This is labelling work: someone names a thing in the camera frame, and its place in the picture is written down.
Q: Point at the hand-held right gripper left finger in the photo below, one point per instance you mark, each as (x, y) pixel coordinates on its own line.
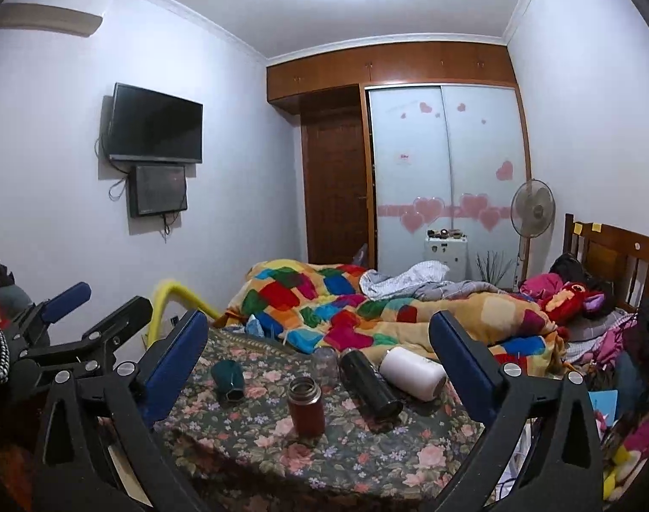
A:
(169, 368)

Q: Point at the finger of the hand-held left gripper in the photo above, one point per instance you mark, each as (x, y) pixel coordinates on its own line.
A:
(121, 320)
(65, 301)

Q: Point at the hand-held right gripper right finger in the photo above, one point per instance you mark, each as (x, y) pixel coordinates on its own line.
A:
(463, 368)

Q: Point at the white cup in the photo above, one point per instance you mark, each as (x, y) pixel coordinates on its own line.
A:
(412, 373)

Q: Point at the dark green cup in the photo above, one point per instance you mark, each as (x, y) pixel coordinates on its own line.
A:
(228, 381)

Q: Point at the clear glass cup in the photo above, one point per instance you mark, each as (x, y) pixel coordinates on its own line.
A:
(324, 365)

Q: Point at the yellow curved tube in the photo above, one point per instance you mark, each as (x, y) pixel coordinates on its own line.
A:
(169, 290)

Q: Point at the black thermos flask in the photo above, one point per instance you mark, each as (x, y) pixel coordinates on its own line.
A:
(369, 384)

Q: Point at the light blue plastic bag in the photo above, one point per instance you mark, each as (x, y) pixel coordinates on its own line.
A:
(257, 326)

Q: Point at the dried twig bundle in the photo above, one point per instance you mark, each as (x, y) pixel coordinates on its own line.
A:
(495, 272)

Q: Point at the white grey checked cloth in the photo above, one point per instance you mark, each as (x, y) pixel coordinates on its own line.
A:
(404, 280)

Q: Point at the small white cabinet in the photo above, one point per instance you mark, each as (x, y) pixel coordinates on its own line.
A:
(446, 258)

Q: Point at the pink cloth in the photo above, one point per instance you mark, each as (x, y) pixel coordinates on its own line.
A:
(540, 283)

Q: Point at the red plush toy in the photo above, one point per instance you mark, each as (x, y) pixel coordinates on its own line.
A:
(567, 301)

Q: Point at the red thermos flask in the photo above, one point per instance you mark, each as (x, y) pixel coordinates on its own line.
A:
(306, 410)

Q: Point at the floral tablecloth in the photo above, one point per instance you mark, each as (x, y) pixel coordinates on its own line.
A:
(356, 464)

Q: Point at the black bag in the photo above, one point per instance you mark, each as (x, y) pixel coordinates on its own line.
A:
(567, 266)

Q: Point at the blue paper folder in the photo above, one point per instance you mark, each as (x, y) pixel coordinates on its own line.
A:
(604, 408)

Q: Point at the colourful patchwork quilt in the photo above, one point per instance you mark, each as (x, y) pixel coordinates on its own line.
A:
(313, 304)

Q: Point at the standing electric fan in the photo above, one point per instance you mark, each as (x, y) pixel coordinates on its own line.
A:
(533, 207)

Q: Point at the pile of clothes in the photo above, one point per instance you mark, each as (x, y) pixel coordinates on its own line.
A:
(641, 341)

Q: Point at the yellow plush toy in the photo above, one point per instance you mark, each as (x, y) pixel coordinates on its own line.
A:
(623, 464)

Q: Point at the wooden bed headboard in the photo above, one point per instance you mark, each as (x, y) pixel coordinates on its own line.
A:
(612, 250)

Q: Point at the wooden wardrobe with frosted doors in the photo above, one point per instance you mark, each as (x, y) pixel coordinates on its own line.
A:
(441, 160)

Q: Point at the brown wooden door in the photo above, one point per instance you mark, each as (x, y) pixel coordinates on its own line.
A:
(335, 186)

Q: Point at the white air conditioner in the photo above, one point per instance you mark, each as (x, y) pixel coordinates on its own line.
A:
(47, 18)

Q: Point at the small black wall monitor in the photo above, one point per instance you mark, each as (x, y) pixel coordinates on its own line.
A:
(159, 189)

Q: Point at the black wall television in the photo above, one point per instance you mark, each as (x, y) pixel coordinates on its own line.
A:
(156, 122)

